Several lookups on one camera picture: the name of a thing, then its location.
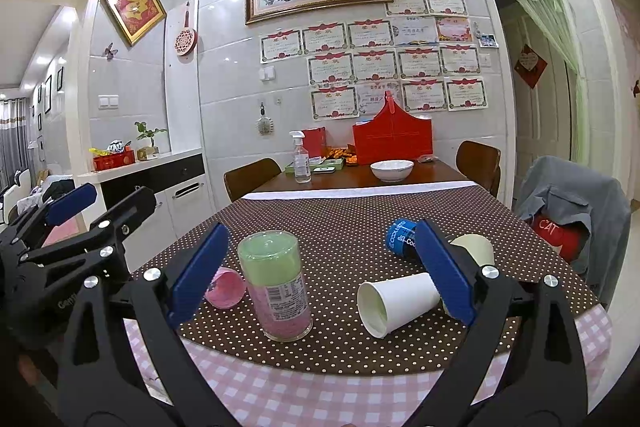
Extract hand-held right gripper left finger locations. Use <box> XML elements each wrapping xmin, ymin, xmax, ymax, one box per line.
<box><xmin>57</xmin><ymin>222</ymin><xmax>231</xmax><ymax>427</ymax></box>

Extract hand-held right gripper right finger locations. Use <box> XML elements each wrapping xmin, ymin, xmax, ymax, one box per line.
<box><xmin>415</xmin><ymin>219</ymin><xmax>588</xmax><ymax>427</ymax></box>

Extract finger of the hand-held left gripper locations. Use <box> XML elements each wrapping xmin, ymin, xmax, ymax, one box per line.
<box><xmin>0</xmin><ymin>183</ymin><xmax>98</xmax><ymax>253</ymax></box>
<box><xmin>20</xmin><ymin>187</ymin><xmax>157</xmax><ymax>270</ymax></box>

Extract white paper cup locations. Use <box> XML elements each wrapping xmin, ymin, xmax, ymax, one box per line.
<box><xmin>356</xmin><ymin>272</ymin><xmax>441</xmax><ymax>339</ymax></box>

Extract cream paper cup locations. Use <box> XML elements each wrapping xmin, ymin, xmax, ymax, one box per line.
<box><xmin>450</xmin><ymin>233</ymin><xmax>496</xmax><ymax>269</ymax></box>

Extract blue printed cup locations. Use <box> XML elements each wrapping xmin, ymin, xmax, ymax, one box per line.
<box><xmin>385</xmin><ymin>219</ymin><xmax>426</xmax><ymax>260</ymax></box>

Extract green and pink glass cup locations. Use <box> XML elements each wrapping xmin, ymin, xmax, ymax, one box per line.
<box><xmin>236</xmin><ymin>231</ymin><xmax>314</xmax><ymax>343</ymax></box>

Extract pink cloth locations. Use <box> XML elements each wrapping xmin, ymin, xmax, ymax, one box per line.
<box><xmin>42</xmin><ymin>212</ymin><xmax>86</xmax><ymax>249</ymax></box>

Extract red gift box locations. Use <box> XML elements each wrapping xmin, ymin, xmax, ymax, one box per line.
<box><xmin>92</xmin><ymin>152</ymin><xmax>136</xmax><ymax>171</ymax></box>

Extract white and black cabinet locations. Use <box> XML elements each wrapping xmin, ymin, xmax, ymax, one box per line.
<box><xmin>77</xmin><ymin>149</ymin><xmax>208</xmax><ymax>273</ymax></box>

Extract potted green plant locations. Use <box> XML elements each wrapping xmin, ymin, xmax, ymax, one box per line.
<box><xmin>134</xmin><ymin>121</ymin><xmax>168</xmax><ymax>161</ymax></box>

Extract grey window curtain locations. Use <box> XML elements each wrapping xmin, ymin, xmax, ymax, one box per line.
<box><xmin>0</xmin><ymin>99</ymin><xmax>31</xmax><ymax>178</ymax></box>

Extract brown wooden chair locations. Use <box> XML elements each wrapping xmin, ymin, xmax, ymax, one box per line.
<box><xmin>456</xmin><ymin>140</ymin><xmax>502</xmax><ymax>198</ymax></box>
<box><xmin>223</xmin><ymin>158</ymin><xmax>282</xmax><ymax>202</ymax></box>

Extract red pillow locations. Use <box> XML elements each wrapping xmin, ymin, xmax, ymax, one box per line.
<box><xmin>531</xmin><ymin>207</ymin><xmax>586</xmax><ymax>260</ymax></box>

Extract white bowl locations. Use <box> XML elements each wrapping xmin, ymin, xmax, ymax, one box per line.
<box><xmin>370</xmin><ymin>160</ymin><xmax>415</xmax><ymax>183</ymax></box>

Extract brown polka dot cloth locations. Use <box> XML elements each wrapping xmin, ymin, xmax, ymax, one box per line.
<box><xmin>130</xmin><ymin>192</ymin><xmax>601</xmax><ymax>378</ymax></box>

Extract clear spray bottle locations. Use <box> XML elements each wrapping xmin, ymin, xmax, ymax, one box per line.
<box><xmin>289</xmin><ymin>130</ymin><xmax>312</xmax><ymax>184</ymax></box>

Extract orange snack packets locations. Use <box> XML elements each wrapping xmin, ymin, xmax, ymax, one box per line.
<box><xmin>325</xmin><ymin>146</ymin><xmax>358</xmax><ymax>165</ymax></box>

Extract pink checked tablecloth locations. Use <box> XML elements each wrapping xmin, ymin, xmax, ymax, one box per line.
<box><xmin>122</xmin><ymin>307</ymin><xmax>613</xmax><ymax>427</ymax></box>

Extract green tray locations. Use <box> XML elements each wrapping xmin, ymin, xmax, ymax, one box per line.
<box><xmin>285</xmin><ymin>157</ymin><xmax>346</xmax><ymax>174</ymax></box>

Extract hanging brush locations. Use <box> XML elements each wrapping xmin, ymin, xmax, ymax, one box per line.
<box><xmin>256</xmin><ymin>103</ymin><xmax>273</xmax><ymax>136</ymax></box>

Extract grey jacket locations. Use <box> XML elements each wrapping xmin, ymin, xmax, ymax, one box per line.
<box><xmin>515</xmin><ymin>155</ymin><xmax>632</xmax><ymax>308</ymax></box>

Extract white door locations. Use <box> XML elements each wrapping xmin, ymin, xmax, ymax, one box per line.
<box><xmin>500</xmin><ymin>14</ymin><xmax>581</xmax><ymax>218</ymax></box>

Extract red paper bag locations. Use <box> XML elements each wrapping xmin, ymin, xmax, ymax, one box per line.
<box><xmin>302</xmin><ymin>127</ymin><xmax>327</xmax><ymax>158</ymax></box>

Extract red and gold framed picture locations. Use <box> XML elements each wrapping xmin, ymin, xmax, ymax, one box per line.
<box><xmin>100</xmin><ymin>0</ymin><xmax>167</xmax><ymax>46</ymax></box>

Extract red diamond door decoration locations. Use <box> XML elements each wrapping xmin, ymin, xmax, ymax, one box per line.
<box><xmin>514</xmin><ymin>44</ymin><xmax>548</xmax><ymax>88</ymax></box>

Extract green sheer curtain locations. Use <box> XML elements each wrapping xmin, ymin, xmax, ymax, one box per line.
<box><xmin>480</xmin><ymin>0</ymin><xmax>591</xmax><ymax>168</ymax></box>

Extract round carved wall ornament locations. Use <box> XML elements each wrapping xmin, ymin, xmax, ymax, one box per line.
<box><xmin>174</xmin><ymin>2</ymin><xmax>198</xmax><ymax>56</ymax></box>

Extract group of wall certificates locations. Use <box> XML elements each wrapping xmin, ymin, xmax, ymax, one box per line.
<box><xmin>259</xmin><ymin>0</ymin><xmax>488</xmax><ymax>120</ymax></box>

